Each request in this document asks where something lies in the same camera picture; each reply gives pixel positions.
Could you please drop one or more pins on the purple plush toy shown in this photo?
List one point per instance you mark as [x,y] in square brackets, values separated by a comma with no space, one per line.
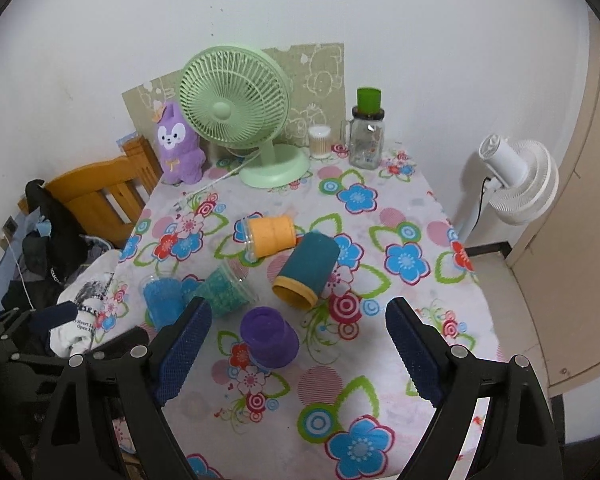
[180,155]

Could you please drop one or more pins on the floral tablecloth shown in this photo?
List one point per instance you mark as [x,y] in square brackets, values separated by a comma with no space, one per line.
[344,408]

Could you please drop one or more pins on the green desk fan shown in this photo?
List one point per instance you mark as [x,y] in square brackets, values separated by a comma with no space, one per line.
[239,98]

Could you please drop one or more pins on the orange plastic cup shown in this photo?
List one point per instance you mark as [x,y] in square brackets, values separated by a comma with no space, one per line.
[266,236]

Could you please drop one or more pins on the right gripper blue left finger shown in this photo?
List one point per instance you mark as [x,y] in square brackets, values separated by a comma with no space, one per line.
[78,440]

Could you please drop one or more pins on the cotton swab container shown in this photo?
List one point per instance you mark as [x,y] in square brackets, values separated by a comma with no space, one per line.
[320,141]

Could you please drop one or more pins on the dark clothes pile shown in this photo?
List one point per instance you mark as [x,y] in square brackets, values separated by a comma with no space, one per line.
[51,255]

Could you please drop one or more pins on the blue plastic cup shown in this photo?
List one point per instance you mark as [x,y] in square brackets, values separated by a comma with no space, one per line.
[163,298]

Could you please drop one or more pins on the white printed cloth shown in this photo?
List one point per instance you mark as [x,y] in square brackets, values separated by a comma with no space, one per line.
[88,293]

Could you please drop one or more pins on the teal green plastic cup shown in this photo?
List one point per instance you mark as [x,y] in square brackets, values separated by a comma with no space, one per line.
[227,289]

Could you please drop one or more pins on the purple plastic cup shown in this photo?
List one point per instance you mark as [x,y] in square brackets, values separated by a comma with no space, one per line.
[270,339]

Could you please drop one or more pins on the orange wooden chair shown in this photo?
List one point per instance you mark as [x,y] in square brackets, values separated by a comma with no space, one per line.
[99,199]

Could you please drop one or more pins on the beige patterned board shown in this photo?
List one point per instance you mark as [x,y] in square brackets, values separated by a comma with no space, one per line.
[318,93]

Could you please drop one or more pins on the white standing fan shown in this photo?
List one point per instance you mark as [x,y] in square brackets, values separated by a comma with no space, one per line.
[522,183]

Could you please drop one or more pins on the green jar lid cup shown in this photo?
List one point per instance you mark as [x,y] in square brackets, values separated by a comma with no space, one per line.
[369,101]

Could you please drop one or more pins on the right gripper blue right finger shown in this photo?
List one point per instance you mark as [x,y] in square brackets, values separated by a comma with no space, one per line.
[518,439]

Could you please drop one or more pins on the dark teal yellow-rimmed cup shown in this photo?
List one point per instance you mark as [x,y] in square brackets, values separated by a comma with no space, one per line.
[307,270]

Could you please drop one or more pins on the glass mason jar mug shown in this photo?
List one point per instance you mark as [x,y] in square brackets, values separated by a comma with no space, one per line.
[364,135]

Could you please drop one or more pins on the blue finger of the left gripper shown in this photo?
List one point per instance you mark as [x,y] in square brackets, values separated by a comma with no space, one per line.
[42,321]

